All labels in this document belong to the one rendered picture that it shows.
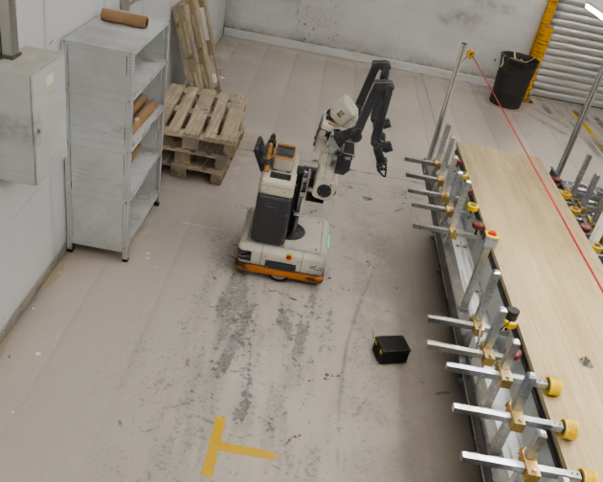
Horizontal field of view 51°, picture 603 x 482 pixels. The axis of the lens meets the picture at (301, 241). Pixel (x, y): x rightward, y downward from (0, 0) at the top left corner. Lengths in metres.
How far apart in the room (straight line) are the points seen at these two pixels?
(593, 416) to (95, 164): 3.30
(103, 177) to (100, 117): 0.43
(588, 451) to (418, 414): 1.35
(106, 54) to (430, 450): 3.03
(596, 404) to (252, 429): 1.78
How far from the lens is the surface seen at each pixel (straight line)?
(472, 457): 2.63
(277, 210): 4.50
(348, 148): 4.54
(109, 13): 4.69
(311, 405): 3.92
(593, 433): 3.10
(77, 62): 4.28
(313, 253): 4.67
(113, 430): 3.69
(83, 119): 4.40
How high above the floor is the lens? 2.81
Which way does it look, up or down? 32 degrees down
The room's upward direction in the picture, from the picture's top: 12 degrees clockwise
